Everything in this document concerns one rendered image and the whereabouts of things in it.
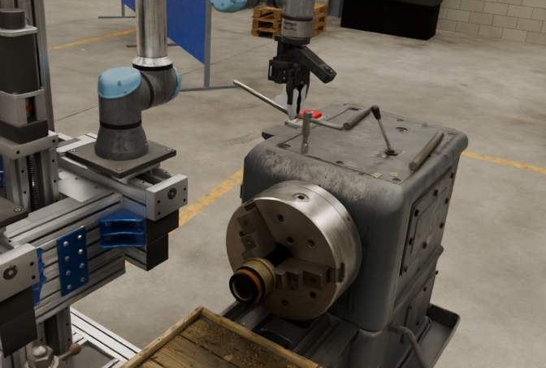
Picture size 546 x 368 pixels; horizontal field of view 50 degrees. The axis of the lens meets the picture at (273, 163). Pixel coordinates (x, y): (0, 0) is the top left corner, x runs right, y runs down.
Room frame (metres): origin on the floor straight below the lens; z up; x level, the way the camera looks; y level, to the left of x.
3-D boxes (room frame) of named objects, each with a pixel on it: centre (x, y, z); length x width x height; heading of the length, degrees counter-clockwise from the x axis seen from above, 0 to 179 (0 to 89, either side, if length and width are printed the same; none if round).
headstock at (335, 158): (1.55, -0.25, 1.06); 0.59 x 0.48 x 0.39; 149
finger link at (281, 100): (1.42, -0.02, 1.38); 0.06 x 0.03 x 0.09; 59
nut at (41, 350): (0.70, 0.34, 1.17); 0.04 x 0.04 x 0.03
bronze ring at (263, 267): (1.07, 0.02, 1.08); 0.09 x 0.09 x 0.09; 59
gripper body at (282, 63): (1.44, -0.03, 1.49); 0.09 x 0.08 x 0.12; 59
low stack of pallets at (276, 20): (9.42, -0.11, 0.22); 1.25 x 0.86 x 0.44; 159
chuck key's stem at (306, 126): (1.40, -0.08, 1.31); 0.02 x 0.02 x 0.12
